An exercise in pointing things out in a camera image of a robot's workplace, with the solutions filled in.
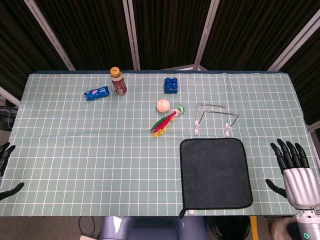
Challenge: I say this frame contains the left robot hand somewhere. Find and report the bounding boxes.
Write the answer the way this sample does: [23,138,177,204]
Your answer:
[0,141,25,201]

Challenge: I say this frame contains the white partition foot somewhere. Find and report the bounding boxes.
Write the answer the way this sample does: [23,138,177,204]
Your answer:
[163,64,208,72]

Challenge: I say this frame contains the drink bottle yellow cap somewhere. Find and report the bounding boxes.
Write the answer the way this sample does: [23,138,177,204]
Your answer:
[110,66,127,97]

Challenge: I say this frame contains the metal wire stand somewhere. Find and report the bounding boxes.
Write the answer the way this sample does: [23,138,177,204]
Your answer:
[194,102,240,138]

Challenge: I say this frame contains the blue building block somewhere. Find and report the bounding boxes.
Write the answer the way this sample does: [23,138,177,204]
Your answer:
[163,76,179,95]

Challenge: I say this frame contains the colourful feather shuttlecock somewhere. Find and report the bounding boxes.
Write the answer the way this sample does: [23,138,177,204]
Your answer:
[149,104,186,138]

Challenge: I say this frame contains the pink ball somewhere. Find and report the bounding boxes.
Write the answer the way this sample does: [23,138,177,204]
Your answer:
[156,99,171,113]

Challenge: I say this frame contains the blue cloth with black trim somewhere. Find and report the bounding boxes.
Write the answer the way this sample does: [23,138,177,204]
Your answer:
[179,137,253,219]

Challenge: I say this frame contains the blue snack packet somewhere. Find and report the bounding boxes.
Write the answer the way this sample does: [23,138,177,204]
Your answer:
[83,85,111,102]

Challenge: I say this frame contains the dark floor cable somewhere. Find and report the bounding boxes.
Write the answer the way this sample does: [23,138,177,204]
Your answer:
[78,216,96,236]

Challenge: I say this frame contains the purple robot torso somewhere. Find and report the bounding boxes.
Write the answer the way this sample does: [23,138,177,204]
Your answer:
[99,215,208,240]

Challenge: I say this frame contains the white partition post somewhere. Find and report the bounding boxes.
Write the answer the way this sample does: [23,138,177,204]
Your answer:
[266,16,320,72]
[193,0,221,71]
[23,0,76,71]
[122,0,141,71]

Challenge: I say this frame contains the green grid tablecloth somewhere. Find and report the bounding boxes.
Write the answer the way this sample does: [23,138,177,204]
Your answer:
[0,71,320,217]

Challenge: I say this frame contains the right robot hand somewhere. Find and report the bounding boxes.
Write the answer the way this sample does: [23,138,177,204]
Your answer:
[265,138,320,210]

